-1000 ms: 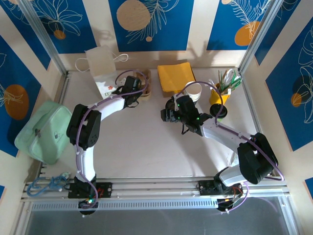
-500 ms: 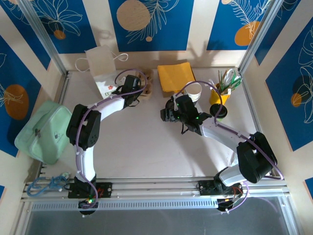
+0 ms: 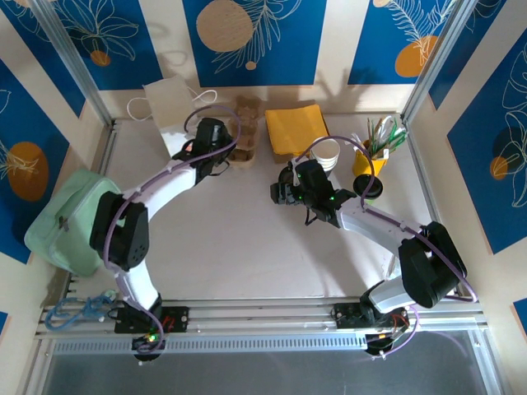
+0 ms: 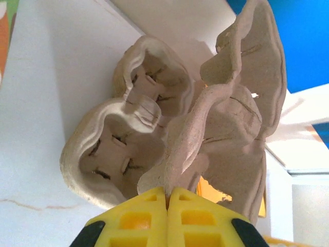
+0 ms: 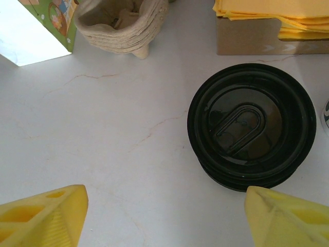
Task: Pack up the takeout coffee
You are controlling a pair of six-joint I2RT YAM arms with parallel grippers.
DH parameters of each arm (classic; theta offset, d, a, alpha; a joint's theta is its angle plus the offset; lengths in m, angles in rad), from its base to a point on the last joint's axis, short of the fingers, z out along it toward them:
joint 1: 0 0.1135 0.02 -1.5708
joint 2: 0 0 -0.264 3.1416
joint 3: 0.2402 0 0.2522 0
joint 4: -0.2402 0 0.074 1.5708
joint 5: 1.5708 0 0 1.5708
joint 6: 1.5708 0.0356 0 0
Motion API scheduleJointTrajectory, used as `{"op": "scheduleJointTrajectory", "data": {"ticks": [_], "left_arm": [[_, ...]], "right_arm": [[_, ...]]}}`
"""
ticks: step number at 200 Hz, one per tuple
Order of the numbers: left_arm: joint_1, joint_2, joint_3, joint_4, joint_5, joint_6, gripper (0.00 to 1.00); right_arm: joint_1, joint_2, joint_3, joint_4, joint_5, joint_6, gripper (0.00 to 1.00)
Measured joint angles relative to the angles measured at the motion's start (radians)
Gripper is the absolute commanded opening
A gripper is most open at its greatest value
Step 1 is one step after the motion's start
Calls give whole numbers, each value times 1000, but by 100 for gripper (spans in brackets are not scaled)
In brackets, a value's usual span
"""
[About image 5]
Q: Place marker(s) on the stack of black cup lids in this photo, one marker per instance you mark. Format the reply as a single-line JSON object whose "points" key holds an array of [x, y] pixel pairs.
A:
{"points": [[252, 128]]}

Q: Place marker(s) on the stack of yellow napkins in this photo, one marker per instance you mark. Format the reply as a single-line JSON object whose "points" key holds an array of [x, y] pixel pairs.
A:
{"points": [[282, 13]]}

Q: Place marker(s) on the stack of pulp cup carriers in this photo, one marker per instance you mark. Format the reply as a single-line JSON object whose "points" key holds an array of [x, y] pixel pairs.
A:
{"points": [[120, 33]]}

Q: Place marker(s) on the stack of white paper cups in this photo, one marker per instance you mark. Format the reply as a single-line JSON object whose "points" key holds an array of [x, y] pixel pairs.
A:
{"points": [[326, 115]]}

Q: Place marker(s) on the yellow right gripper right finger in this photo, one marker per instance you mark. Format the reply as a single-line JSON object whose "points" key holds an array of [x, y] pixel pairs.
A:
{"points": [[288, 221]]}

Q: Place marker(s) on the white flower print paper bag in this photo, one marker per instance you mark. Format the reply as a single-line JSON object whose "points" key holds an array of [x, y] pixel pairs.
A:
{"points": [[25, 33]]}

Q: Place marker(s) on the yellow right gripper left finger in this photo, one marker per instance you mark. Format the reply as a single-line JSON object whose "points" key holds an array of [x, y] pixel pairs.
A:
{"points": [[38, 221]]}

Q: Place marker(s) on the brown cardboard napkin box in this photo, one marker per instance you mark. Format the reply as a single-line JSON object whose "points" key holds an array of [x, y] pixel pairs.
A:
{"points": [[244, 38]]}

